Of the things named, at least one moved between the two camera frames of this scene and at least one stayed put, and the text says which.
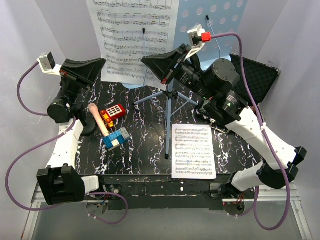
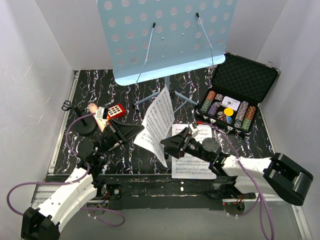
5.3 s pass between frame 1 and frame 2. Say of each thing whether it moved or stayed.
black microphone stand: stayed
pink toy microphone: stayed
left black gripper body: moved
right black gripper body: moved
